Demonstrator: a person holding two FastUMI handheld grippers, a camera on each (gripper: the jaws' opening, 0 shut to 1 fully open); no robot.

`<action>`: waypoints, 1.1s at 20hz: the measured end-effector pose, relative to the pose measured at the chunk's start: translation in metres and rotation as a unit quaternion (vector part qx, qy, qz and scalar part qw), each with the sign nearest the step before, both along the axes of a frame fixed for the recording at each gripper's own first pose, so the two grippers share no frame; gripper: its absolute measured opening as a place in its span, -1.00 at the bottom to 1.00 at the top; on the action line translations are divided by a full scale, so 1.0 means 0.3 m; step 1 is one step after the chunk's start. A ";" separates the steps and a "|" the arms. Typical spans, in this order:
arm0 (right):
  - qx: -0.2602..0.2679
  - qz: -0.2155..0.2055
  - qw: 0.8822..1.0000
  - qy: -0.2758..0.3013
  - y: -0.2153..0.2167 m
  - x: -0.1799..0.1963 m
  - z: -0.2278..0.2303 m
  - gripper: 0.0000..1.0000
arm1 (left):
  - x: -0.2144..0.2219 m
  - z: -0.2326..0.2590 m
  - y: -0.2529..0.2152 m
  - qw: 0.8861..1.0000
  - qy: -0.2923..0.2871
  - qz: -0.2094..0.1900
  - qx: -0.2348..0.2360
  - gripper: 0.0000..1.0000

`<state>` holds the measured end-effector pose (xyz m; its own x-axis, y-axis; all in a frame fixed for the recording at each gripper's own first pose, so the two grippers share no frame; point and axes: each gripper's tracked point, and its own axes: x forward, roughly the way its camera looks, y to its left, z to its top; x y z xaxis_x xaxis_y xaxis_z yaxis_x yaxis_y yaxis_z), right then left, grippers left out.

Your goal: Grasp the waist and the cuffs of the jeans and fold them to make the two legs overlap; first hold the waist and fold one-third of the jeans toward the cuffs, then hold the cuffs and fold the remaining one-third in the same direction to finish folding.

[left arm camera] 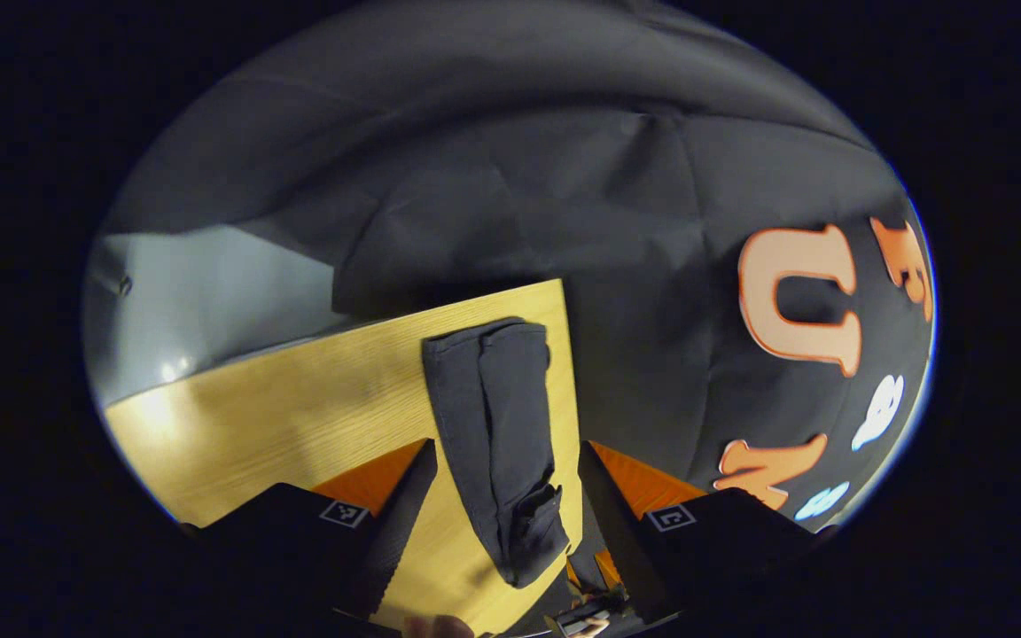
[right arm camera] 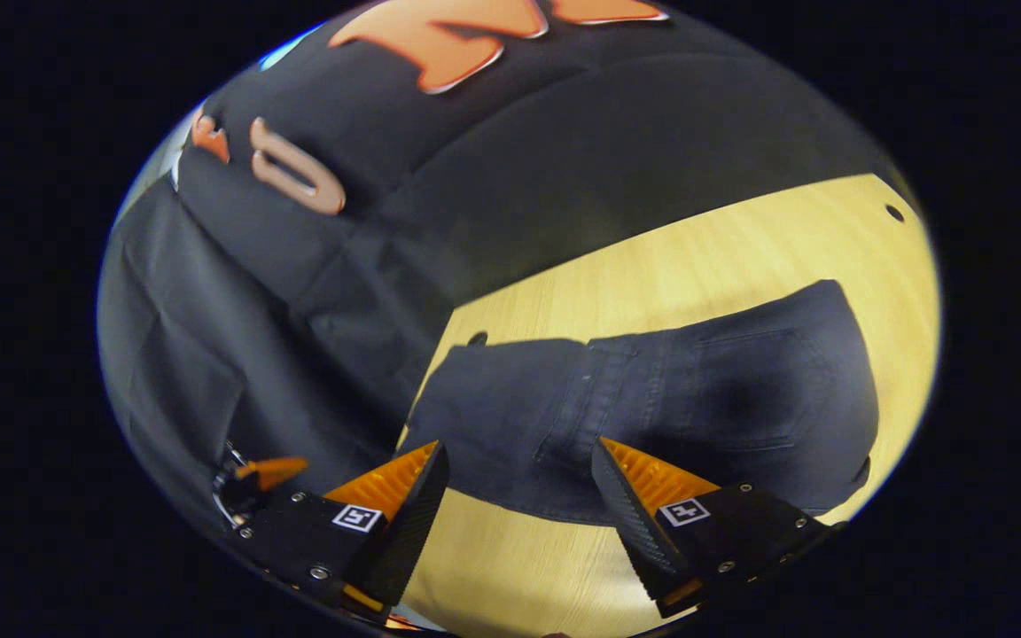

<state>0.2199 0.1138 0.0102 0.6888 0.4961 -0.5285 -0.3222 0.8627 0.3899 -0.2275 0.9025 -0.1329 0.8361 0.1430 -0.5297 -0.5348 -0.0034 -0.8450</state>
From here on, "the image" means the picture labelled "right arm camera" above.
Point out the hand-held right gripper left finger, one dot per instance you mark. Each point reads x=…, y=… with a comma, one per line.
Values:
x=413, y=523

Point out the dark blue jeans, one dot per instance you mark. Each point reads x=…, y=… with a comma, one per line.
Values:
x=741, y=390

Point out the black backdrop cloth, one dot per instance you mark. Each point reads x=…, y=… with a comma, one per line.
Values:
x=564, y=151

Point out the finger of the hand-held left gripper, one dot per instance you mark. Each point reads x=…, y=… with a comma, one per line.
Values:
x=276, y=471

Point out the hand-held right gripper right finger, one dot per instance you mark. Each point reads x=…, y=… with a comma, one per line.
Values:
x=630, y=532

